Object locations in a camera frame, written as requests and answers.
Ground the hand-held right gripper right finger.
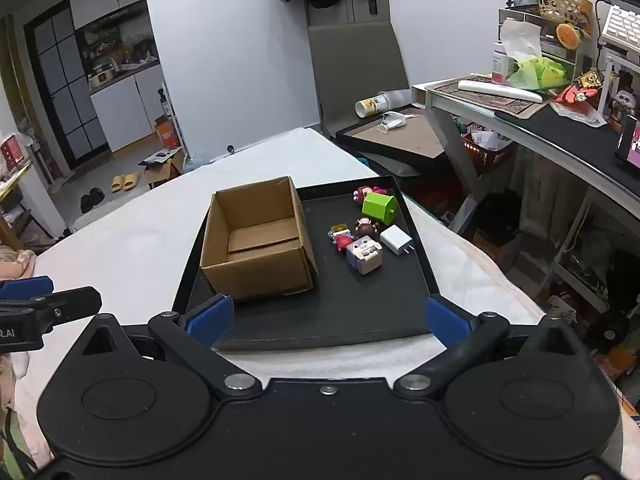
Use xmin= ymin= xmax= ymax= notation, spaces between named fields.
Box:
xmin=394 ymin=295 xmax=588 ymax=401

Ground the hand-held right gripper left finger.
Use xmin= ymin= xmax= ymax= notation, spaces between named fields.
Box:
xmin=77 ymin=294 xmax=263 ymax=400

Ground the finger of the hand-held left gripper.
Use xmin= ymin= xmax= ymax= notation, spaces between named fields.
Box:
xmin=0 ymin=275 xmax=54 ymax=303
xmin=0 ymin=286 xmax=103 ymax=335

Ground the brown cardboard box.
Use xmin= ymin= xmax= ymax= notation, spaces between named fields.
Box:
xmin=199 ymin=176 xmax=320 ymax=303
xmin=139 ymin=147 xmax=185 ymax=188

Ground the white charger plug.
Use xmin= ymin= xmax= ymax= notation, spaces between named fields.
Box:
xmin=380 ymin=225 xmax=416 ymax=257

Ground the cube bunny toy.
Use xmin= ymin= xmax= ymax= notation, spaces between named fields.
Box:
xmin=346 ymin=237 xmax=385 ymax=276

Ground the brown-haired figurine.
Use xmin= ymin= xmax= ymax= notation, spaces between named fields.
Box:
xmin=355 ymin=217 xmax=382 ymax=241

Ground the red figurine keychain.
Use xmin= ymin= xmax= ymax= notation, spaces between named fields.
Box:
xmin=327 ymin=223 xmax=356 ymax=253

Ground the wooden shelf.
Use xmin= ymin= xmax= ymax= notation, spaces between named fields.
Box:
xmin=0 ymin=160 xmax=56 ymax=251

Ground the green toy house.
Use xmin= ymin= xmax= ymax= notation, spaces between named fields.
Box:
xmin=361 ymin=192 xmax=400 ymax=224

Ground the red box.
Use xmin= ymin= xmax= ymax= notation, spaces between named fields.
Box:
xmin=0 ymin=135 xmax=26 ymax=168

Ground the pink figure toy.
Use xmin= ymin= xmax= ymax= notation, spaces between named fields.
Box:
xmin=352 ymin=186 xmax=390 ymax=206

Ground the open brown cardboard box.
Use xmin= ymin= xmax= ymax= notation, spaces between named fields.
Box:
xmin=139 ymin=147 xmax=185 ymax=188

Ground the red plastic basket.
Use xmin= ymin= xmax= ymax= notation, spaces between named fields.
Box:
xmin=461 ymin=130 xmax=516 ymax=173

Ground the orange cardboard box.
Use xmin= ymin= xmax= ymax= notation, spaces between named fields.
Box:
xmin=154 ymin=115 xmax=181 ymax=150

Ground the black tray with brown base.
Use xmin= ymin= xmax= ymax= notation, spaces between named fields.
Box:
xmin=335 ymin=105 xmax=448 ymax=161

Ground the white kitchen cabinet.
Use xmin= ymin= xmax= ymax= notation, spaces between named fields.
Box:
xmin=67 ymin=0 xmax=171 ymax=153

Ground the black framed glass door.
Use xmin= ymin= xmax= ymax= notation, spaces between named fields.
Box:
xmin=22 ymin=0 xmax=111 ymax=171

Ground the white face mask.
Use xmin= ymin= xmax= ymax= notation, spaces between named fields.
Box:
xmin=377 ymin=111 xmax=418 ymax=134

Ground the grey metal desk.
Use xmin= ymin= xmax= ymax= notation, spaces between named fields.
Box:
xmin=411 ymin=77 xmax=640 ymax=311

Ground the patterned brown mat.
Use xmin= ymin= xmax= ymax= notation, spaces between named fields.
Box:
xmin=425 ymin=77 xmax=553 ymax=111

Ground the yellow white snack cup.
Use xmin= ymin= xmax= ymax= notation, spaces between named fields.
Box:
xmin=355 ymin=91 xmax=408 ymax=119

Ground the black desk mat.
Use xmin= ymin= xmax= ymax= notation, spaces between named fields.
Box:
xmin=495 ymin=100 xmax=640 ymax=181

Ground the white wrist rest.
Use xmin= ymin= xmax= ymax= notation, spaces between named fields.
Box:
xmin=458 ymin=79 xmax=543 ymax=103

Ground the smartphone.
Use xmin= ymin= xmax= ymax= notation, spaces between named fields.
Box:
xmin=614 ymin=114 xmax=640 ymax=171

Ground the red cartoon packet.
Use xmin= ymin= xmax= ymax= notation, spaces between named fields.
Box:
xmin=555 ymin=85 xmax=598 ymax=106

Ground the grey chair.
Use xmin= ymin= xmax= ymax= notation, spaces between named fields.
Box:
xmin=306 ymin=21 xmax=423 ymax=178

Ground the green plastic bag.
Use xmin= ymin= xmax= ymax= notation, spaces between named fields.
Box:
xmin=507 ymin=56 xmax=568 ymax=92

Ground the small panda figurine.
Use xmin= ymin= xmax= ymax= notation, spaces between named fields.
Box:
xmin=612 ymin=89 xmax=638 ymax=116

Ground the grey desktop organizer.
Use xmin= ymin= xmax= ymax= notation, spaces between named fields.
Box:
xmin=497 ymin=7 xmax=591 ymax=81

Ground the white tissue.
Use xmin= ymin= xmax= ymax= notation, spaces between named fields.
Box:
xmin=500 ymin=19 xmax=543 ymax=61

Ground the orange slice toy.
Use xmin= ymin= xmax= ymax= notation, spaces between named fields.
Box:
xmin=557 ymin=22 xmax=582 ymax=48

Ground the wicker basket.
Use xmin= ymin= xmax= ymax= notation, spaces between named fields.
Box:
xmin=536 ymin=0 xmax=593 ymax=26

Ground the white keyboard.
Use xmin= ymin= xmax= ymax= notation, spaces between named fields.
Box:
xmin=598 ymin=2 xmax=640 ymax=51

